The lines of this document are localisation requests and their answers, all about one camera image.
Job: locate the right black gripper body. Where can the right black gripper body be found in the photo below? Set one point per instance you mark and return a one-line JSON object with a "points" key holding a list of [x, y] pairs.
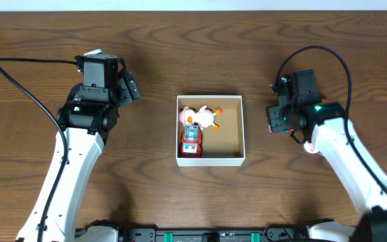
{"points": [[292, 109]]}

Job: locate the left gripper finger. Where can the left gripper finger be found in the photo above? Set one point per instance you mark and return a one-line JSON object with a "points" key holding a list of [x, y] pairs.
{"points": [[125, 96], [131, 85]]}

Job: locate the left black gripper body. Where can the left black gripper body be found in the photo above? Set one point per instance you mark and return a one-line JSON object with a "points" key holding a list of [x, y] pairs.
{"points": [[128, 89]]}

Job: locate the white duck toy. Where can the white duck toy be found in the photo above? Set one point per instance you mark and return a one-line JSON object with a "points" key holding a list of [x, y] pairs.
{"points": [[204, 117]]}

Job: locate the red toy car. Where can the red toy car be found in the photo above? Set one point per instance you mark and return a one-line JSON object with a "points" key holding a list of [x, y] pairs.
{"points": [[191, 142]]}

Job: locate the colourful puzzle cube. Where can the colourful puzzle cube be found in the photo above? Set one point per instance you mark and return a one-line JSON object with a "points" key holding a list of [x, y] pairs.
{"points": [[287, 131]]}

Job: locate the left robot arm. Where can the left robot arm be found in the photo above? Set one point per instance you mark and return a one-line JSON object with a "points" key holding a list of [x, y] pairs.
{"points": [[90, 112]]}

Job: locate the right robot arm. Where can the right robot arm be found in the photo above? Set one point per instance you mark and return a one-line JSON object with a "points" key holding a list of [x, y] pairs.
{"points": [[302, 107]]}

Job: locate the white cardboard box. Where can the white cardboard box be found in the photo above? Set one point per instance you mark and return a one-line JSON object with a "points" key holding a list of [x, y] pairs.
{"points": [[222, 147]]}

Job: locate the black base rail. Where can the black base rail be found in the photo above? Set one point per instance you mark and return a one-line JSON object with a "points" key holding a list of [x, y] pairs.
{"points": [[213, 235]]}

